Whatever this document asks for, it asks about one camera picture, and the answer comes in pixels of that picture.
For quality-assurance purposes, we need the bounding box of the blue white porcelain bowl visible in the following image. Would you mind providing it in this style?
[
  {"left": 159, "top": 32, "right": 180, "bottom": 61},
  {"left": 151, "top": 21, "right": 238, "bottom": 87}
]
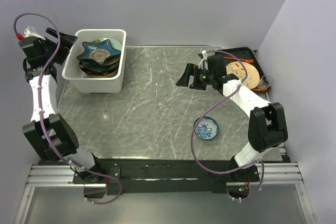
[{"left": 195, "top": 116, "right": 219, "bottom": 141}]

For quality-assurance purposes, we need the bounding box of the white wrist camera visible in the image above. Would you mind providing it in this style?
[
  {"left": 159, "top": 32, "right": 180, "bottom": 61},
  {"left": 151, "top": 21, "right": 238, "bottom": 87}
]
[
  {"left": 16, "top": 26, "right": 45, "bottom": 40},
  {"left": 198, "top": 50, "right": 208, "bottom": 70}
]

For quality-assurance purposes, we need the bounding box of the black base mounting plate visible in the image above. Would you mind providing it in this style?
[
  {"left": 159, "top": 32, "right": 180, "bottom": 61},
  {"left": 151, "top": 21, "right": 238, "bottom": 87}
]
[{"left": 70, "top": 159, "right": 261, "bottom": 199}]

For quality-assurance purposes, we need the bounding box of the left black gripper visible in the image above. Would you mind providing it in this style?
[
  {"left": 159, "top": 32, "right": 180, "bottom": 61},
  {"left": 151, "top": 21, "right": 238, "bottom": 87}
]
[{"left": 40, "top": 28, "right": 78, "bottom": 65}]

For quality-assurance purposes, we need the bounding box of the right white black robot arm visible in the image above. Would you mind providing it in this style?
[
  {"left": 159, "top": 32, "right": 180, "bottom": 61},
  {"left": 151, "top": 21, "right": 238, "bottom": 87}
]
[{"left": 176, "top": 50, "right": 288, "bottom": 181}]

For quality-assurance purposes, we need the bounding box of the white plastic bin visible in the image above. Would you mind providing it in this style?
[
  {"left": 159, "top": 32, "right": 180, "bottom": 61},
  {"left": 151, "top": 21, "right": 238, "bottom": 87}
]
[{"left": 62, "top": 29, "right": 127, "bottom": 93}]

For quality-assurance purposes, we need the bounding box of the black rectangular tray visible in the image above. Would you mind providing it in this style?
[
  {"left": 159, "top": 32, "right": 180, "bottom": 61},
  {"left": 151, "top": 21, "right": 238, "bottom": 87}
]
[{"left": 215, "top": 47, "right": 268, "bottom": 93}]

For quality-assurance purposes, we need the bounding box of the orange plastic knife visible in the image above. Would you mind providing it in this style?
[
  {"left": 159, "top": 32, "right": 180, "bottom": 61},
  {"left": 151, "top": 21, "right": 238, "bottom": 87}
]
[{"left": 224, "top": 56, "right": 254, "bottom": 63}]

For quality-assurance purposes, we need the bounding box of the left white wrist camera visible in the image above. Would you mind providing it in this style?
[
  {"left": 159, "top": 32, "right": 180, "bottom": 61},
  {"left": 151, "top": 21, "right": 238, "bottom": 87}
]
[{"left": 16, "top": 26, "right": 45, "bottom": 40}]

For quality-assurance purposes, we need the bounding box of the dark brown patterned plate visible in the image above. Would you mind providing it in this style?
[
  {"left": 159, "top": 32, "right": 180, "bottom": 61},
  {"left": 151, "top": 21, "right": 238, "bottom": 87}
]
[{"left": 79, "top": 62, "right": 119, "bottom": 78}]

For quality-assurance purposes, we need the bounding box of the clear plastic cup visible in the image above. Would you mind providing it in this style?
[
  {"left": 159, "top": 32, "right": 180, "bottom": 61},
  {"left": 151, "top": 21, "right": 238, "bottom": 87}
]
[{"left": 258, "top": 75, "right": 274, "bottom": 90}]

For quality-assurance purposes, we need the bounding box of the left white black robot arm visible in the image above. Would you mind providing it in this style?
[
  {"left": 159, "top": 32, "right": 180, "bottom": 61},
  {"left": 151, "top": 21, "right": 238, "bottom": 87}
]
[{"left": 18, "top": 26, "right": 104, "bottom": 184}]

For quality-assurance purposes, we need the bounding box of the beige leaf pattern plate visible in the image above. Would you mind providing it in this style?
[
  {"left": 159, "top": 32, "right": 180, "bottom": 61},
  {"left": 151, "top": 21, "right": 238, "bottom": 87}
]
[{"left": 226, "top": 61, "right": 260, "bottom": 89}]

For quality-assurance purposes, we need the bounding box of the pale green plate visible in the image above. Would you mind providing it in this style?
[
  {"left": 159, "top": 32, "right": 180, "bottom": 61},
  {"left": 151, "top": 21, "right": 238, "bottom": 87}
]
[{"left": 92, "top": 38, "right": 122, "bottom": 54}]

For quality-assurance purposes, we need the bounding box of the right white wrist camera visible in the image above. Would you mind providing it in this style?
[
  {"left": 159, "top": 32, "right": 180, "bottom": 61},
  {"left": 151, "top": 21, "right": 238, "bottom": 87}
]
[{"left": 198, "top": 50, "right": 208, "bottom": 70}]

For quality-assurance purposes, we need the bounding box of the aluminium rail frame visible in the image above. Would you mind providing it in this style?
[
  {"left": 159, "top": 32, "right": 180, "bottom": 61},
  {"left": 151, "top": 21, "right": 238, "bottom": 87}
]
[{"left": 14, "top": 163, "right": 317, "bottom": 223}]

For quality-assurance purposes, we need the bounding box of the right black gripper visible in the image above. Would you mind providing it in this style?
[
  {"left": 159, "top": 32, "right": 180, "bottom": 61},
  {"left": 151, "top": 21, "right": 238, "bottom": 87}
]
[{"left": 176, "top": 63, "right": 215, "bottom": 91}]

